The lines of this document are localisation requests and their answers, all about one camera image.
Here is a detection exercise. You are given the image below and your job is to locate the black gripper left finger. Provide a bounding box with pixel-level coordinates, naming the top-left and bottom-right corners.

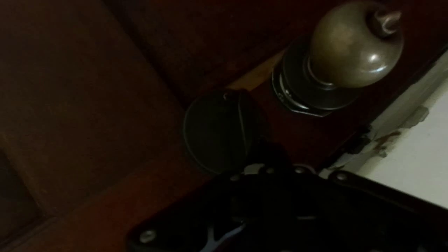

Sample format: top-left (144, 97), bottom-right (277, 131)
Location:
top-left (125, 139), bottom-right (300, 252)

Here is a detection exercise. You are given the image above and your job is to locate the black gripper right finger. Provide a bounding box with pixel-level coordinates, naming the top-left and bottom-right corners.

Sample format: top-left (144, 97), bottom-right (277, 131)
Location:
top-left (300, 168), bottom-right (448, 252)

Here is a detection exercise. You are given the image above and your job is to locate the dark brown wooden door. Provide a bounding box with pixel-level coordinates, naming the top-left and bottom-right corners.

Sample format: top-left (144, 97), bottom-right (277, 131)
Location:
top-left (0, 0), bottom-right (448, 252)

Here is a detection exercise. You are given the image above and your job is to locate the brass door knob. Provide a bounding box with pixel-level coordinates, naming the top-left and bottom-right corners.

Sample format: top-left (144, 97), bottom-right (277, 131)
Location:
top-left (270, 0), bottom-right (406, 118)

